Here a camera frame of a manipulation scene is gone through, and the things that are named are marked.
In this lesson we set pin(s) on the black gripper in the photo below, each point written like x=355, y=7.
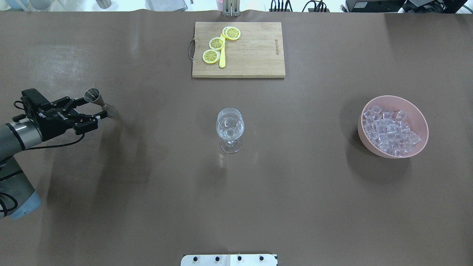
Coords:
x=51, y=124

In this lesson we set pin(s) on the steel double jigger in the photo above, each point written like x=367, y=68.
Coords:
x=94, y=96

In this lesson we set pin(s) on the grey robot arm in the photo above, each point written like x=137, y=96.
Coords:
x=17, y=195

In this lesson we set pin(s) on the clear wine glass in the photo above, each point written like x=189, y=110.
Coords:
x=230, y=127

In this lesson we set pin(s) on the pile of clear ice cubes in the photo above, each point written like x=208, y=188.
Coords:
x=390, y=131

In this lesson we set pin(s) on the yellow plastic knife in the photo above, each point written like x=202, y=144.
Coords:
x=222, y=61

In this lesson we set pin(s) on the middle lemon slice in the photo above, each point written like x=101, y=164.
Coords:
x=217, y=43

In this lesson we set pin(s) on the far lemon slice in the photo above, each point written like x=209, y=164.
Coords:
x=231, y=33

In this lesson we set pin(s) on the wooden cutting board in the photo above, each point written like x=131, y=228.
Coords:
x=258, y=53

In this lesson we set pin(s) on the pink plastic bowl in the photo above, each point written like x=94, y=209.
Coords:
x=415, y=117

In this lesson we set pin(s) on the lemon slice near handle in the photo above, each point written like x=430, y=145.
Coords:
x=211, y=56

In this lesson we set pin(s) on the aluminium frame post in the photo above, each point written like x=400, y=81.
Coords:
x=231, y=8

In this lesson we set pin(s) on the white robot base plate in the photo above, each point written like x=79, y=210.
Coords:
x=230, y=260

